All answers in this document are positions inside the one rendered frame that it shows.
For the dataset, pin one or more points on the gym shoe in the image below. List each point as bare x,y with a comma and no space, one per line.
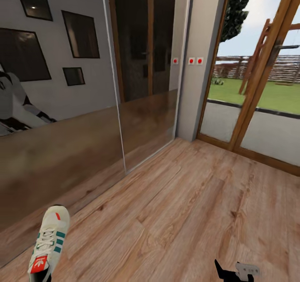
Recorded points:
49,243

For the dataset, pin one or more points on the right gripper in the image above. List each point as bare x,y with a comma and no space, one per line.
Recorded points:
230,276

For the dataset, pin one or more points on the door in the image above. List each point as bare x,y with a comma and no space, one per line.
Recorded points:
252,99

